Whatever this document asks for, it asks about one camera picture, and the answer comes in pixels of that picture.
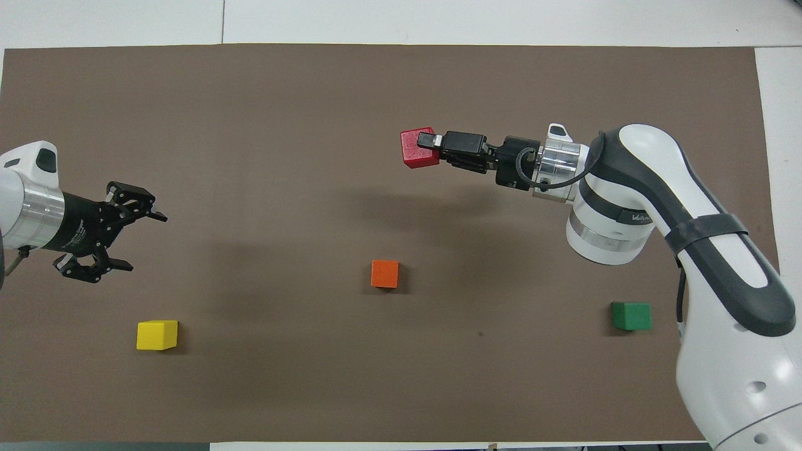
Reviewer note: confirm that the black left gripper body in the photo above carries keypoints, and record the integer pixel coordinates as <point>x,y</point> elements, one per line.
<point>84,225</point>

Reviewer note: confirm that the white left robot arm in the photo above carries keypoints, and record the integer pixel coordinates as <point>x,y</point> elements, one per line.
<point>28,200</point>

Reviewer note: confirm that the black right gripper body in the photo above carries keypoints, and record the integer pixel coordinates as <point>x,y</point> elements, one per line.
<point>517,160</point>

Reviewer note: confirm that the brown table mat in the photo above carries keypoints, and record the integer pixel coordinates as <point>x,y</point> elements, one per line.
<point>313,113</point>

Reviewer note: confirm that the orange wooden block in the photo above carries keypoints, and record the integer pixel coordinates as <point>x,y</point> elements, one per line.
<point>385,274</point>

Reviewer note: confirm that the red wooden block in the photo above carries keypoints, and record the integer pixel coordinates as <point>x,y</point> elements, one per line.
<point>413,153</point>

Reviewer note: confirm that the green wooden block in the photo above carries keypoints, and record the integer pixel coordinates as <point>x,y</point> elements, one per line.
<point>631,316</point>

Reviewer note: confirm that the yellow wooden block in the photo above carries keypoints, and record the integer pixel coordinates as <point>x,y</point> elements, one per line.
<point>156,335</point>

